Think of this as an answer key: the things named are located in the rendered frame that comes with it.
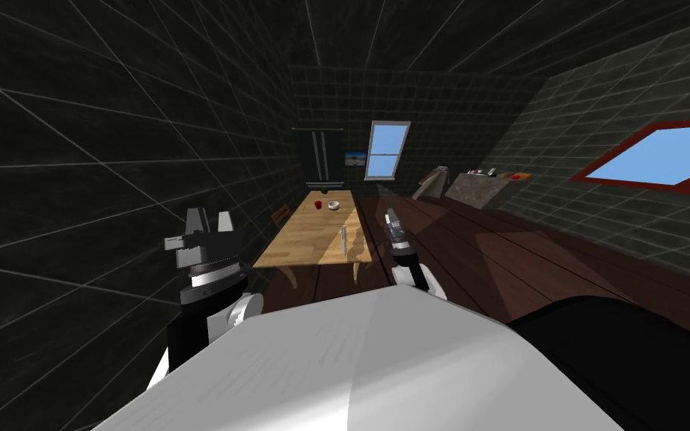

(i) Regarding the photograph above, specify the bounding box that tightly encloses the white framed window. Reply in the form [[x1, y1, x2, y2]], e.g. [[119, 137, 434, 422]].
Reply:
[[364, 120, 412, 182]]

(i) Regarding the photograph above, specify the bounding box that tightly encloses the red framed window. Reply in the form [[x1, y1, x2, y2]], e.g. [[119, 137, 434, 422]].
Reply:
[[569, 116, 690, 200]]

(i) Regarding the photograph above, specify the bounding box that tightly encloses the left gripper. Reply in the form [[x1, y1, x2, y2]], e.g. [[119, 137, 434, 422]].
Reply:
[[163, 207, 244, 270]]

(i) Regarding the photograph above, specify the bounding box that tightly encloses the grey tilted cabinet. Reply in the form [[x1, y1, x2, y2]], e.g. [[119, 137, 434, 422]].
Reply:
[[411, 165, 451, 201]]

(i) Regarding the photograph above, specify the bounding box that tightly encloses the wooden dining table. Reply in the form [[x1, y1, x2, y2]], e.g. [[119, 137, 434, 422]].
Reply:
[[251, 189, 375, 290]]

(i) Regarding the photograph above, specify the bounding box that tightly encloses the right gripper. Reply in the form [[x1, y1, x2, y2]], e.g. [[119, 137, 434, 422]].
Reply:
[[384, 208, 406, 242]]

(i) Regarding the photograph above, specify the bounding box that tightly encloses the black refrigerator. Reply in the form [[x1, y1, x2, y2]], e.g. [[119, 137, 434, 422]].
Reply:
[[292, 126, 346, 190]]

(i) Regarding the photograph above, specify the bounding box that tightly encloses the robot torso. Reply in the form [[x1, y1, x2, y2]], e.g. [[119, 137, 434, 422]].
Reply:
[[90, 284, 626, 431]]

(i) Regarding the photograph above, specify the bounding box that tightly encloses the grey kitchen counter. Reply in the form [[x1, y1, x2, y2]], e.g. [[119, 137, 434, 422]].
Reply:
[[444, 168, 533, 210]]

